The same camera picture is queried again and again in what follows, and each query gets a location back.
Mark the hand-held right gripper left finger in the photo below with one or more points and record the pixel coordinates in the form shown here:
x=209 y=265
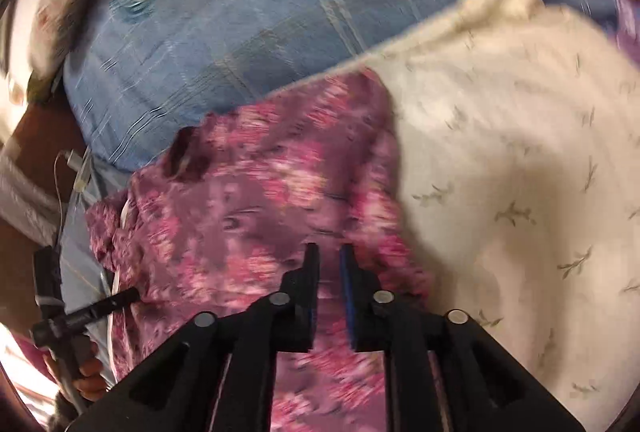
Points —
x=311 y=297

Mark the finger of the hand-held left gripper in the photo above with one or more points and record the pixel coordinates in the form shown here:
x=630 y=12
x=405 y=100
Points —
x=107 y=304

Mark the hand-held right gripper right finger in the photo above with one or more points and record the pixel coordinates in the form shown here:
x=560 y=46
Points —
x=348 y=297

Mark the purple pink floral garment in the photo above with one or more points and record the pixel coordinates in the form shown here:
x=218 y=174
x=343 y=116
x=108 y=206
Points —
x=240 y=192

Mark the person's left hand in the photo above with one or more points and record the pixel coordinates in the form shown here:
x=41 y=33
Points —
x=89 y=374

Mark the white ribbed cloth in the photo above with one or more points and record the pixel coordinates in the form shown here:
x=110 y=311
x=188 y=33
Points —
x=22 y=197

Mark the cream leaf print sheet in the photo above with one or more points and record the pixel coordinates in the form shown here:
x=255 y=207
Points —
x=500 y=137

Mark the blue plaid pillow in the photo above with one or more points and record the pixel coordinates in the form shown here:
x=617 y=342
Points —
x=280 y=12

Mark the beige floral pillow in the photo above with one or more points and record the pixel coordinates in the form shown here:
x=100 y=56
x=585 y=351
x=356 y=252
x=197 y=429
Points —
x=60 y=2

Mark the purple flower print cloth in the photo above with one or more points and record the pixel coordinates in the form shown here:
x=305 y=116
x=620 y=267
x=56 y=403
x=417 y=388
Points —
x=626 y=17

